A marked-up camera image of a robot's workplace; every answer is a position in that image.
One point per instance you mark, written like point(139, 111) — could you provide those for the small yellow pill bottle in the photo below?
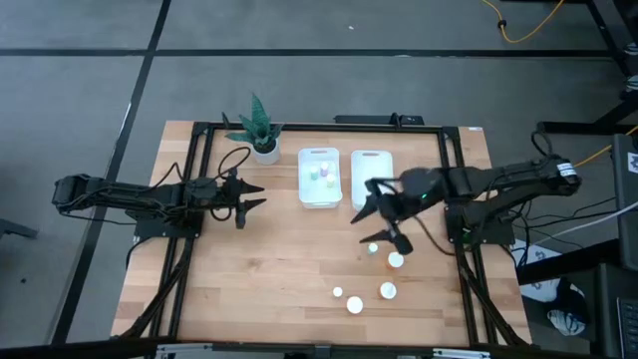
point(330, 180)

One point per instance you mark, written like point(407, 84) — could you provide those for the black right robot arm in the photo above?
point(498, 179)

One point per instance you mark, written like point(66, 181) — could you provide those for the black computer tower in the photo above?
point(627, 209)

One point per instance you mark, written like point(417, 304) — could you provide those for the large orange pill bottle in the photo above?
point(396, 259)
point(388, 290)

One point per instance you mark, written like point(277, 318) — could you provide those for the small teal pill bottle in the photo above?
point(373, 248)

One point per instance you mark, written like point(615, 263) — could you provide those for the black desk frame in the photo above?
point(610, 114)

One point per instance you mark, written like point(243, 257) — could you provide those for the white and blue bag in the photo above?
point(565, 309)

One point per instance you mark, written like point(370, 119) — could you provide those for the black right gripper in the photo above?
point(418, 197)

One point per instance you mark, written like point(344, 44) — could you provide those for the green snake plant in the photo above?
point(259, 127)

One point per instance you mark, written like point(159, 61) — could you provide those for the black overhead rig beam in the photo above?
point(75, 350)

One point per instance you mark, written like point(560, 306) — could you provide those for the black power strip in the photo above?
point(374, 119)

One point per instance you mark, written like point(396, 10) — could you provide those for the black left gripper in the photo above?
point(231, 194)

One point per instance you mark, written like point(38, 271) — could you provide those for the black aluminium table frame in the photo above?
point(324, 128)

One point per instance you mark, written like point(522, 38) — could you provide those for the white plant pot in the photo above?
point(267, 157)

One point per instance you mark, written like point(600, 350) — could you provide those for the white round cap bottom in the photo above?
point(354, 304)

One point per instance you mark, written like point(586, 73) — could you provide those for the small light green pill bottle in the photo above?
point(337, 292)

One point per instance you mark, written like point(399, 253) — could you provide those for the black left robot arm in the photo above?
point(124, 192)

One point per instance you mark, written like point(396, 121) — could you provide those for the black keyboard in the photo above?
point(628, 326)

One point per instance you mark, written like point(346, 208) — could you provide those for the white plastic bin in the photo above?
point(371, 164)
point(306, 202)

